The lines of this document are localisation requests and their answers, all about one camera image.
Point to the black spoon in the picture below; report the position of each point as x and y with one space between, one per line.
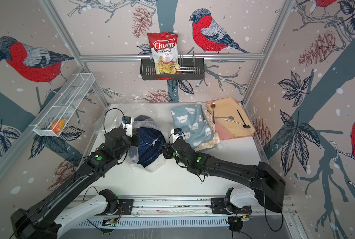
244 124

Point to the white pompom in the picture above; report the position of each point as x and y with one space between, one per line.
219 146

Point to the beige checkered blanket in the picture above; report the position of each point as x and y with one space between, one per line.
215 139

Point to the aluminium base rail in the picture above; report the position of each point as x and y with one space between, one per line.
164 206

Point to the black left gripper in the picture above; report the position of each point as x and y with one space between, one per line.
136 139

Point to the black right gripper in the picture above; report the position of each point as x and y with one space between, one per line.
168 148

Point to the white wire mesh basket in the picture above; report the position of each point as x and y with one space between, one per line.
65 104

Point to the silver spoon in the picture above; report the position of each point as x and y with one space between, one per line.
229 117

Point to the orange item in basket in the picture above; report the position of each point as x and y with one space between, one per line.
57 126

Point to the red cassava chips bag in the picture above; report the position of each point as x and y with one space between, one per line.
164 52

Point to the clear plastic vacuum bag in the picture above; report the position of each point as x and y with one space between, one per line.
130 108

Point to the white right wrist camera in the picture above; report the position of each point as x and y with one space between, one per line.
175 134

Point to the navy blue star blanket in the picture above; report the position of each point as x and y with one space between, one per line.
150 139

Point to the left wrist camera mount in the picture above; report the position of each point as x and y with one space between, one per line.
127 125

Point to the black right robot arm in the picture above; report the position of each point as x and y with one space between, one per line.
268 186

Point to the rainbow metallic spoon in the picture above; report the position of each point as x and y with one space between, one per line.
213 105

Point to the light blue bear blanket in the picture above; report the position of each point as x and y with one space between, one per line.
192 120

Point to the dark grey wall rack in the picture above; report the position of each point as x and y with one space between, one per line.
184 68

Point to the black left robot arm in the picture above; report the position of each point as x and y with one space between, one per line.
49 218

